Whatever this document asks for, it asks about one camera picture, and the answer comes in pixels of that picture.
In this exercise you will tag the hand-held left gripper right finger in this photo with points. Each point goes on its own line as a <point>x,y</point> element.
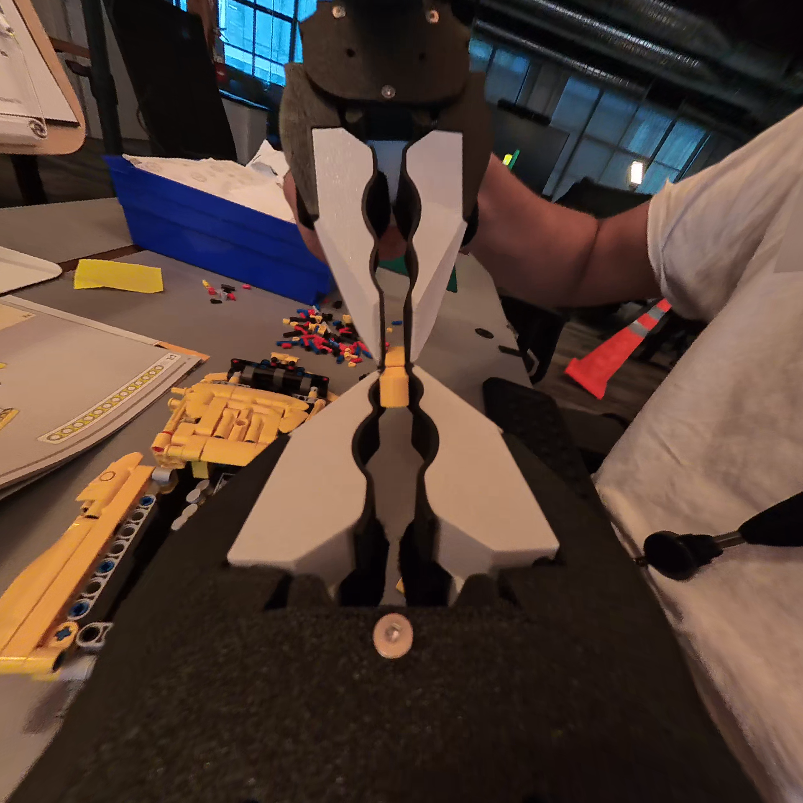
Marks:
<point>489,502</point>

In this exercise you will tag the person's right hand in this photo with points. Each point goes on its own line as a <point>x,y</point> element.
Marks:
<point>304,233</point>

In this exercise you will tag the long yellow brick beam assembly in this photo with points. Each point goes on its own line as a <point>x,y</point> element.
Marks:
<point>394,389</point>

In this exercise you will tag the grey desk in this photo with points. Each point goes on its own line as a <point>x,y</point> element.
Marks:
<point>188,326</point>

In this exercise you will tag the yellow paper sheet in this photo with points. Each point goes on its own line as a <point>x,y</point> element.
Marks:
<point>119,276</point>

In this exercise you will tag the small cluster of brick pins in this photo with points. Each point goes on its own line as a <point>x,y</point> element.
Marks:
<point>219,292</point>

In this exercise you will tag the black panel lit display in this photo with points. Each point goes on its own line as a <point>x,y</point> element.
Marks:
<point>533,138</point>

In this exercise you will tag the open instruction booklet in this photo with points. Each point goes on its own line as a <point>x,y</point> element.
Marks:
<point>75,376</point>

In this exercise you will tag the large paned window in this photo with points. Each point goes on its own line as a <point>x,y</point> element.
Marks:
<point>257,37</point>

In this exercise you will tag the yellow black brick car model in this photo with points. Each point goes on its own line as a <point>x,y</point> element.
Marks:
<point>232,420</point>

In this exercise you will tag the small yellow brick slope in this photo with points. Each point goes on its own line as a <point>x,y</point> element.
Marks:
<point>395,357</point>

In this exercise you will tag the blue storage bin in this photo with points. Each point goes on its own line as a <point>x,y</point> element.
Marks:
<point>207,232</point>

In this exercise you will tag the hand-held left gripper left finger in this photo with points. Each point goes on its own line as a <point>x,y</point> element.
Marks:
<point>301,502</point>

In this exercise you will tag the pile of small brick pins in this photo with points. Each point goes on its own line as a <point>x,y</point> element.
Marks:
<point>320,335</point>

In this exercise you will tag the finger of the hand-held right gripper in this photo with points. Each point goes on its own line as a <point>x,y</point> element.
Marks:
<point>439,207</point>
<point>342,207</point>

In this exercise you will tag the person's right forearm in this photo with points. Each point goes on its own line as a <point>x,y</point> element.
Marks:
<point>552,251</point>

